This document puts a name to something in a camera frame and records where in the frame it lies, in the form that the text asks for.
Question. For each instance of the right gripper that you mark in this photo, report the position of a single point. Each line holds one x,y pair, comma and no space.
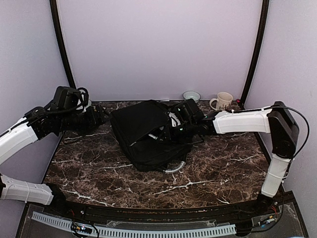
167,132

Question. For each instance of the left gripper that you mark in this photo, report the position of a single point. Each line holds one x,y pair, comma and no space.
93,121

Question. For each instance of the clear pen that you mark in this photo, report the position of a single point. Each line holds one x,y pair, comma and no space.
152,136

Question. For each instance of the black student bag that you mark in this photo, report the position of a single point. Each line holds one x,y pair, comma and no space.
131,126

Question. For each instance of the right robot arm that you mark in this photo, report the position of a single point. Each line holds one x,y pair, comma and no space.
276,120

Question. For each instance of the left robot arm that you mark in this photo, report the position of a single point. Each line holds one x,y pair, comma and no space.
34,126

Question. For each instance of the celadon bowl at back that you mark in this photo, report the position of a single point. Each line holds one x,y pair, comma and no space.
191,95

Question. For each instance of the white mug with print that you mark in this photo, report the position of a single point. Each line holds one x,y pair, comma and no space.
221,102

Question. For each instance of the small circuit board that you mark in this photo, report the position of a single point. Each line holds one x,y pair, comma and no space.
80,229

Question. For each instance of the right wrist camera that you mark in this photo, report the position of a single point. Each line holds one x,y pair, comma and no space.
189,110

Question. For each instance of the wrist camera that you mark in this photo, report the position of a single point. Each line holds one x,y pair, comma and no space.
65,98
189,110

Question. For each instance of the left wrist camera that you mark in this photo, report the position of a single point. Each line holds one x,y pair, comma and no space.
65,98

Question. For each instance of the black front table rail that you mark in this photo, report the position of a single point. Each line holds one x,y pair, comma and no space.
233,213

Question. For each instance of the left black frame post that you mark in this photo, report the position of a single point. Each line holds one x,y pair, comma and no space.
61,43

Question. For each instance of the black frame post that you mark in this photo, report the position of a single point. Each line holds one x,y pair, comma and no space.
256,52
61,43

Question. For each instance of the white cable duct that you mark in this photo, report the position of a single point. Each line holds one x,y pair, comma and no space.
117,229

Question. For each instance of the right black frame post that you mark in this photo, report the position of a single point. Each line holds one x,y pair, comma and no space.
256,52

